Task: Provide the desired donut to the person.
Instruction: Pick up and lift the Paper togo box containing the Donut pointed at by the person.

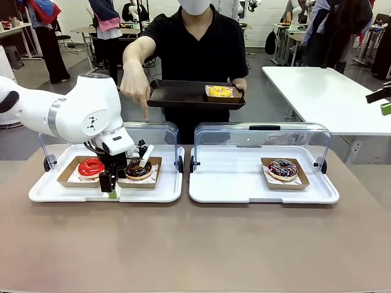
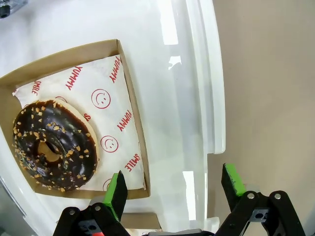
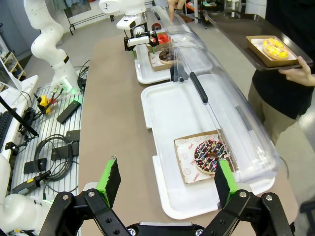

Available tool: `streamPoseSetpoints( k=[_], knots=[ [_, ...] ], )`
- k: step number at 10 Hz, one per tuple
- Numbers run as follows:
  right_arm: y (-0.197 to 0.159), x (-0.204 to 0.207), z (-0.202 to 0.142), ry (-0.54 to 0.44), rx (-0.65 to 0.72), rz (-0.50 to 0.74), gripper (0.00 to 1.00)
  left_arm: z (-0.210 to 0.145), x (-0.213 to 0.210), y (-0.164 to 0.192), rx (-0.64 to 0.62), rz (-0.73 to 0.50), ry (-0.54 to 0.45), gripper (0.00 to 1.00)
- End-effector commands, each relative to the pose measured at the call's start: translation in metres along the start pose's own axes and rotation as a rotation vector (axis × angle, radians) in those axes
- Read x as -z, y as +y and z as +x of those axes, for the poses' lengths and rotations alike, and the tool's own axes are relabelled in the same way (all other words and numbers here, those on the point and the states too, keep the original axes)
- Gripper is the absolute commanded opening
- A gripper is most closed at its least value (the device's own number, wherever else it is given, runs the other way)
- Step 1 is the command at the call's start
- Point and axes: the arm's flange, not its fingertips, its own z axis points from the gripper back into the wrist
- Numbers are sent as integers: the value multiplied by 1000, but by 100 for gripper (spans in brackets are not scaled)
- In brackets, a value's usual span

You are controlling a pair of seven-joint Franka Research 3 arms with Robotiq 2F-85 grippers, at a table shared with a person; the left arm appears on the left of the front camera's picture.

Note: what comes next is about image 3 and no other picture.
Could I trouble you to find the chocolate donut with nuts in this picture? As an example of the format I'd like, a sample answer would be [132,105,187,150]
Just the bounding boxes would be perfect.
[158,48,177,65]

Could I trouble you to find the black cable bundle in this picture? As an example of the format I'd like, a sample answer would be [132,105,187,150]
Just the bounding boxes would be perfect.
[77,60,91,93]

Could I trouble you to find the white printed paper liner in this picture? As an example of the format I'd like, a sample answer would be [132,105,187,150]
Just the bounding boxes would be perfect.
[175,134,232,184]
[150,53,173,67]
[252,38,297,61]

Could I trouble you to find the dark brown serving tray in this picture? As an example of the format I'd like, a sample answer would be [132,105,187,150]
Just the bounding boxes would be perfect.
[208,11,315,72]

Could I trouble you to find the wooden storage shelf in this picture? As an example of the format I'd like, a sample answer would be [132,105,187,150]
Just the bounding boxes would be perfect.
[0,51,27,83]

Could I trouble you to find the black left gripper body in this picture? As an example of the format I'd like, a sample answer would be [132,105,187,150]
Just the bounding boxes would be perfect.
[123,23,158,52]

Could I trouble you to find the long black power box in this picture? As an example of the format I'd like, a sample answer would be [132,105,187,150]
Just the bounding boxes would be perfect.
[57,99,81,124]

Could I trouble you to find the person's left hand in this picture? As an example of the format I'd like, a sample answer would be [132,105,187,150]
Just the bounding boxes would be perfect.
[278,56,315,87]

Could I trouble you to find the person's right hand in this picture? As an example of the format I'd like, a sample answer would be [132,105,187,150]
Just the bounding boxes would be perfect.
[167,0,186,22]

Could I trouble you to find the chocolate donut coloured sprinkles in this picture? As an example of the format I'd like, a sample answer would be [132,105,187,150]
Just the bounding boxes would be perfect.
[194,139,233,175]

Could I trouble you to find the red glazed donut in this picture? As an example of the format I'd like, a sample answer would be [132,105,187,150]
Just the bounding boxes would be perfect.
[157,34,172,45]

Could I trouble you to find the person in black polo shirt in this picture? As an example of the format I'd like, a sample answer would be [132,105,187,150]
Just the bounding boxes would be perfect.
[247,0,315,148]

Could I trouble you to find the black keyboard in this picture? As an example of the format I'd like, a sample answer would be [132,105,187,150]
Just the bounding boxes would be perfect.
[0,112,14,150]

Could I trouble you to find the small black mounting block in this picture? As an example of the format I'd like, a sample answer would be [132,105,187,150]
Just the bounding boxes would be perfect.
[24,158,47,175]
[66,130,81,142]
[51,142,79,161]

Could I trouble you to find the white computer desk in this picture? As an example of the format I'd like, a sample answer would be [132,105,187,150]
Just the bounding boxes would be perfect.
[0,75,39,158]

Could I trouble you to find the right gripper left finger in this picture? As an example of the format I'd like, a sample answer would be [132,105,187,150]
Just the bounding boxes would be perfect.
[39,158,128,236]

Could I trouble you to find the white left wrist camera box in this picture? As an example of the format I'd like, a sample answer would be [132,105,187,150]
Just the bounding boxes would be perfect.
[116,17,136,30]

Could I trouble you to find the coiled black cable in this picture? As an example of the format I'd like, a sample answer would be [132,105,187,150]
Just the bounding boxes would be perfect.
[33,134,80,192]

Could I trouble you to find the brown cardboard donut tray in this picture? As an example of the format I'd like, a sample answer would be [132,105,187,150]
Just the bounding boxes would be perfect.
[246,35,303,69]
[148,50,177,72]
[173,129,238,185]
[146,31,173,51]

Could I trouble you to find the yellow emergency stop button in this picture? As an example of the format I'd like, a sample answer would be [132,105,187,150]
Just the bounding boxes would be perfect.
[36,95,51,109]

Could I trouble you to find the black clothes rack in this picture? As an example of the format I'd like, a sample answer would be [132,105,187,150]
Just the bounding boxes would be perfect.
[63,0,99,35]

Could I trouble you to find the white display tray base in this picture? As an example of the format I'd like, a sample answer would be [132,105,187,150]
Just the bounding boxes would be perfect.
[140,73,276,220]
[134,31,178,85]

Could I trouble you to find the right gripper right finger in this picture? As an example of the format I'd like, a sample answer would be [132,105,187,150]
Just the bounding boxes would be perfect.
[204,159,295,236]

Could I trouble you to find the grey handheld enabling switch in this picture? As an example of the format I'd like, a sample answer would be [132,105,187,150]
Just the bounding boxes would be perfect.
[12,170,52,195]

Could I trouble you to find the yellow sprinkled donut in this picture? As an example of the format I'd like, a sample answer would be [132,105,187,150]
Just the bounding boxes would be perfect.
[262,38,290,60]

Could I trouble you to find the clear dome lid black handle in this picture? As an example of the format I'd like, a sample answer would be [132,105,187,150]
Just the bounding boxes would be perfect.
[170,46,281,188]
[150,6,213,74]

